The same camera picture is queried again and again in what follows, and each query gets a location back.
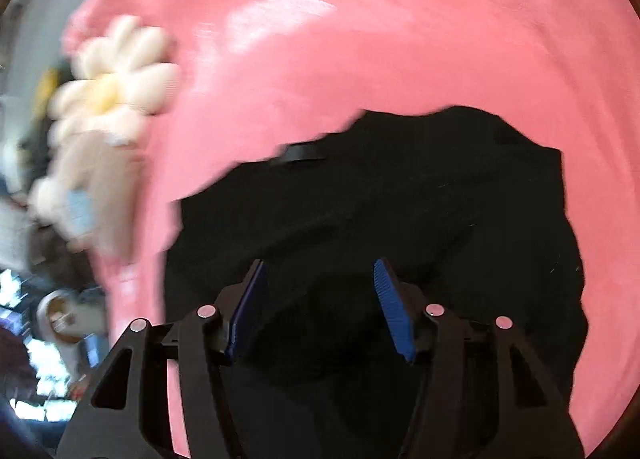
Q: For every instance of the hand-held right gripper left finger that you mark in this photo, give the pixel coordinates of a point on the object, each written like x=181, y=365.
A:
x=247, y=311

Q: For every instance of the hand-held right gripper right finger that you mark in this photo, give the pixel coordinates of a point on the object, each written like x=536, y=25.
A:
x=395, y=311

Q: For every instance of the black garment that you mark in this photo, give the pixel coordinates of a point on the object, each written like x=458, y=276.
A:
x=350, y=199

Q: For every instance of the white cup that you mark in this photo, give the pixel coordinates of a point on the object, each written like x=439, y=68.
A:
x=62, y=319

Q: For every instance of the cream plush toy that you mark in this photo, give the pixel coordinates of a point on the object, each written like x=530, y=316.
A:
x=75, y=194

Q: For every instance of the white flower plush pillow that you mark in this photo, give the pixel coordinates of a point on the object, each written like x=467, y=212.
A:
x=117, y=74

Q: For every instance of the pink bed sheet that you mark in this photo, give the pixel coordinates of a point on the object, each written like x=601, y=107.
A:
x=400, y=39

